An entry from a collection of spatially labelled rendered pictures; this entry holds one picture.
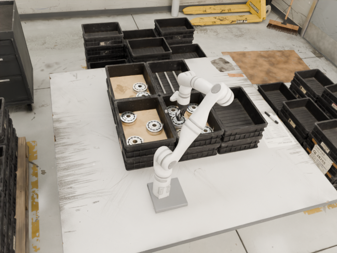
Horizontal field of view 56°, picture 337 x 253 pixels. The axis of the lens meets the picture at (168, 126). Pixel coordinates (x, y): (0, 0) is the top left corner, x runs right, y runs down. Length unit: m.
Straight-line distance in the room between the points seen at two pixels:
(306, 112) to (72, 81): 2.11
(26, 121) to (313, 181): 2.58
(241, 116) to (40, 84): 2.39
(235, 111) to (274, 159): 0.41
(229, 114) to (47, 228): 1.57
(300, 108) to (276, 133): 0.91
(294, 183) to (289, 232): 0.74
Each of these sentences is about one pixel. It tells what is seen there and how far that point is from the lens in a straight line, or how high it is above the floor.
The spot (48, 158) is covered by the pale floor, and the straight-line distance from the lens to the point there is 2.98.
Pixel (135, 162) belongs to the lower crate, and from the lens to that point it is 1.87.
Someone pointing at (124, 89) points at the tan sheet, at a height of 0.83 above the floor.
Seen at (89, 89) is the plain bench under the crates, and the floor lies 0.70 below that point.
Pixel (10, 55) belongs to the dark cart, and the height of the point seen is 0.67.
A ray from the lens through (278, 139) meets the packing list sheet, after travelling 2.31.
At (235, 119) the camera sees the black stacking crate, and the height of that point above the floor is 0.83.
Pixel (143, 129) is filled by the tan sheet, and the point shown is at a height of 0.83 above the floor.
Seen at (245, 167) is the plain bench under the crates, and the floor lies 0.70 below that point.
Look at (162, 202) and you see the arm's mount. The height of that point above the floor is 0.73.
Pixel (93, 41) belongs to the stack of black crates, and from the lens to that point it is 3.41.
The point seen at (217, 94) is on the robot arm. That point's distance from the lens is 1.51.
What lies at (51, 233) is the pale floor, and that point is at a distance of 2.57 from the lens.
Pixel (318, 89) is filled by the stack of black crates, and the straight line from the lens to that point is 3.57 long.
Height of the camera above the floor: 2.23
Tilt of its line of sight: 44 degrees down
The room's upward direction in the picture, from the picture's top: 7 degrees clockwise
